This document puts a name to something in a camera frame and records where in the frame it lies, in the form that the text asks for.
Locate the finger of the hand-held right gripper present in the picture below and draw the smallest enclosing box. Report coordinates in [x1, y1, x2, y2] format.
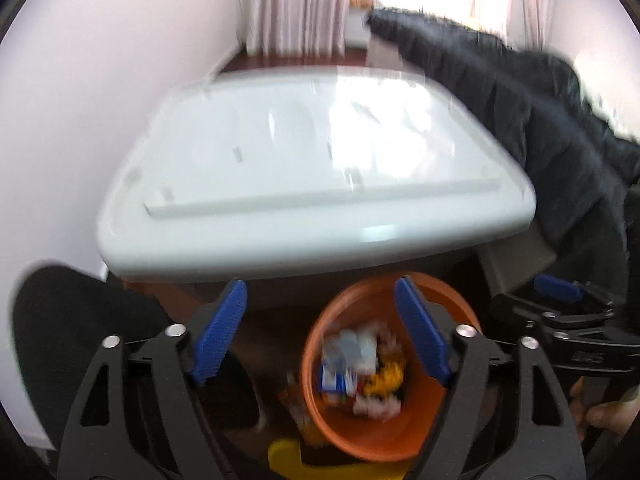
[490, 274, 618, 333]

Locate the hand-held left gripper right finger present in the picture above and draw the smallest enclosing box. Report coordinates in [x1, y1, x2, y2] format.
[393, 274, 587, 480]

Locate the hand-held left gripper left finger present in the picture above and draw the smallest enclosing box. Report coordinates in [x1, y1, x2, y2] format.
[57, 277, 249, 480]

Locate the orange toy dinosaur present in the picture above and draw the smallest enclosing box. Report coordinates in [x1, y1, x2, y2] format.
[362, 357, 407, 402]

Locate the red white wrapper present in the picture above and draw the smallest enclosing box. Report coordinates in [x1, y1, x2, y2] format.
[352, 392, 404, 422]

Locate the torn white blue carton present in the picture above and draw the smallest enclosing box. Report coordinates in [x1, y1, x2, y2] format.
[320, 330, 362, 401]

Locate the orange plastic bin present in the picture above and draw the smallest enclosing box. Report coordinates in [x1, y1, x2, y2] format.
[300, 274, 484, 463]

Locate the person's right hand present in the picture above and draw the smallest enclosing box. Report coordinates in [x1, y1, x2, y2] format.
[570, 377, 640, 438]

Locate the yellow plastic stool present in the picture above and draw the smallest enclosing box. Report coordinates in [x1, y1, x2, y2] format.
[267, 437, 417, 480]

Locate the white plastic storage lid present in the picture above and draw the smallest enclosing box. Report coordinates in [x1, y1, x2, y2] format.
[97, 65, 539, 311]

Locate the dark padded jacket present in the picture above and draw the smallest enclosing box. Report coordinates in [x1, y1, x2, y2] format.
[367, 7, 640, 311]

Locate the pink curtain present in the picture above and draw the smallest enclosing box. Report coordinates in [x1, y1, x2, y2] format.
[509, 0, 557, 52]
[240, 0, 352, 57]

